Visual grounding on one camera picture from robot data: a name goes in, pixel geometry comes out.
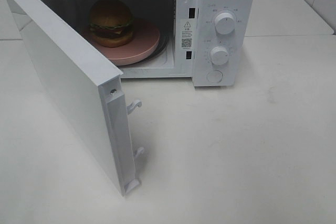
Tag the pink round plate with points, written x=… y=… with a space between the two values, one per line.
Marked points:
x=145 y=40

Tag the white microwave door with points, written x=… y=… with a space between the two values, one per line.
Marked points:
x=84 y=85

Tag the burger with lettuce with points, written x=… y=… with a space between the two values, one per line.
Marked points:
x=111 y=23

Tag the glass microwave turntable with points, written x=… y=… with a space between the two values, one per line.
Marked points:
x=164 y=39

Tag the white lower microwave knob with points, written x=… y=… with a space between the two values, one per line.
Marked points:
x=219 y=55

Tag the white microwave knob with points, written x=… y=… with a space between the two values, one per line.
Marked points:
x=224 y=22
x=219 y=55

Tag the white warning label sticker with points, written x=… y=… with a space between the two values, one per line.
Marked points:
x=187 y=31

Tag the white microwave oven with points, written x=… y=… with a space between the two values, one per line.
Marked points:
x=198 y=39

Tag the white upper microwave knob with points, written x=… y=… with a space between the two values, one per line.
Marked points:
x=224 y=22

